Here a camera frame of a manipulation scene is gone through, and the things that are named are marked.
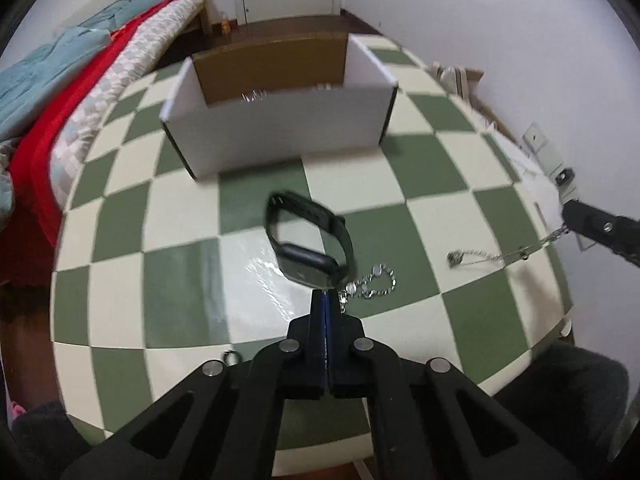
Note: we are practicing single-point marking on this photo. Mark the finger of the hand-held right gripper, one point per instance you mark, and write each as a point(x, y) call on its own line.
point(600, 230)

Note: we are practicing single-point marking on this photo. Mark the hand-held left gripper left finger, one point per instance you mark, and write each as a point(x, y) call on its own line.
point(319, 320)

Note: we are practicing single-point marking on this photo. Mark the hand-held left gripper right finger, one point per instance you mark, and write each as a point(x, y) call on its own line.
point(332, 320)

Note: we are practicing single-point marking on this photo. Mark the black smartwatch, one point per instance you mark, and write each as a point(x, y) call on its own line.
point(305, 265)

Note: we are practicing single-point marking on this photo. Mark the white cardboard box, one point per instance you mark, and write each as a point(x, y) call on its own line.
point(280, 130)

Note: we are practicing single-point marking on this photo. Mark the silver jewelry piece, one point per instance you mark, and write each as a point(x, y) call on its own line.
point(254, 95)

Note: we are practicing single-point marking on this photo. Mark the black plug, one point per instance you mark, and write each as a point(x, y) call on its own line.
point(565, 178)

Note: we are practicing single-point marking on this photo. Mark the green checkered tablecloth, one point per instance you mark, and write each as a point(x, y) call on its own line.
point(175, 280)

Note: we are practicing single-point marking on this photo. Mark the person's right leg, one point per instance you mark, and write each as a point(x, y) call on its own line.
point(565, 395)

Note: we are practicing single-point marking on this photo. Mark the person's leg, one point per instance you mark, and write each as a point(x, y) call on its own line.
point(45, 435)
point(565, 395)

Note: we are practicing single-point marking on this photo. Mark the person's left leg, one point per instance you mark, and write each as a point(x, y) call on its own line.
point(45, 435)

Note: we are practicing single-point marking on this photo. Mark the grey patterned quilt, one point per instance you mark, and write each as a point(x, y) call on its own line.
point(100, 95)

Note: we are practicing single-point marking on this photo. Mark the teal blanket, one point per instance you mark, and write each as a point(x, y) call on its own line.
point(45, 70)

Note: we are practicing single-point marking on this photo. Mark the wall socket plate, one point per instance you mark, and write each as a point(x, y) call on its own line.
point(534, 136)

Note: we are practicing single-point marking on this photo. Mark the wooden bed frame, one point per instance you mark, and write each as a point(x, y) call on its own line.
point(206, 17)

